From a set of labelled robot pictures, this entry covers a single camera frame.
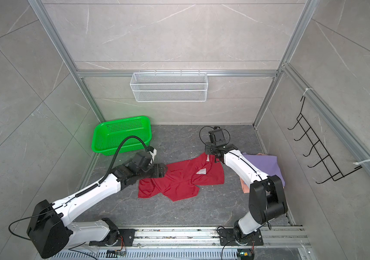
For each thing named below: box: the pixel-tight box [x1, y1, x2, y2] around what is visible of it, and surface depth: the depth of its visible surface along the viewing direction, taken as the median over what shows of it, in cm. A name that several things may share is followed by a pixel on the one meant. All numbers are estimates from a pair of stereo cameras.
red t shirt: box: [137, 153, 226, 202], surface depth 92 cm
